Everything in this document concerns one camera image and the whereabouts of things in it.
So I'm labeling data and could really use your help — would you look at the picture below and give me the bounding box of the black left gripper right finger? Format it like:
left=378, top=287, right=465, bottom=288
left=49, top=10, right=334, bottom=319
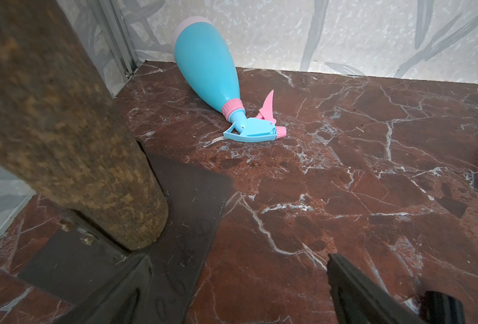
left=327, top=253, right=466, bottom=324

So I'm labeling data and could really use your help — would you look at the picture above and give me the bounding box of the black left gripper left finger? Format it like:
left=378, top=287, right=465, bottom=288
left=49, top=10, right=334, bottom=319
left=56, top=255, right=153, bottom=324

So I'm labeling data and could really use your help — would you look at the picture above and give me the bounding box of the dark square tree base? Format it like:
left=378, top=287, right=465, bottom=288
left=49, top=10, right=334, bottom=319
left=19, top=153, right=232, bottom=323

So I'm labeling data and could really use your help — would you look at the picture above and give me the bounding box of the brown artificial tree trunk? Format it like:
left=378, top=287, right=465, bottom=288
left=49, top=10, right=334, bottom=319
left=0, top=1, right=168, bottom=251

